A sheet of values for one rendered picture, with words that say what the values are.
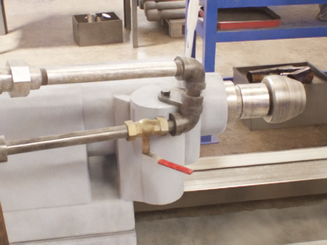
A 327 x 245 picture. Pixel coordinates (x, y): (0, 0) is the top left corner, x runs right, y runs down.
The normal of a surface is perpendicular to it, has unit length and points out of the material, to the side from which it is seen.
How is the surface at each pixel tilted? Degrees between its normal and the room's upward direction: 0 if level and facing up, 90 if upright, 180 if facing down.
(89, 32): 90
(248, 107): 82
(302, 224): 5
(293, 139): 0
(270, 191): 90
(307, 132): 0
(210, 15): 90
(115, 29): 90
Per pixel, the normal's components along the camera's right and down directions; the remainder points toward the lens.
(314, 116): 0.21, 0.45
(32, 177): 0.15, 0.12
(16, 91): 0.44, 0.57
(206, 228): -0.36, -0.79
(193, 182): 0.00, -0.89
